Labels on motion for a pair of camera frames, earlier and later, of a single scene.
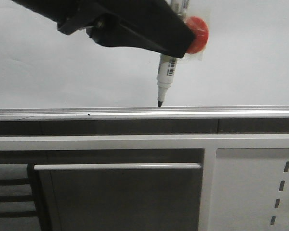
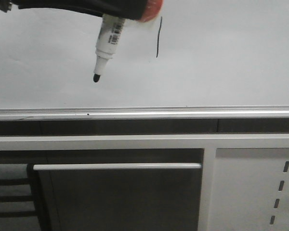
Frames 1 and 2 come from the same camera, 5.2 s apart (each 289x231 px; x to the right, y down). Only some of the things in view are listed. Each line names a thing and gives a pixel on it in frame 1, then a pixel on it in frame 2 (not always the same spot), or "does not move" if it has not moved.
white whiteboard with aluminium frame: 248,70 does not move
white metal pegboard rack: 250,182 does not move
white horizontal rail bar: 117,166 does not move
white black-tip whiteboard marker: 168,64 to 111,29
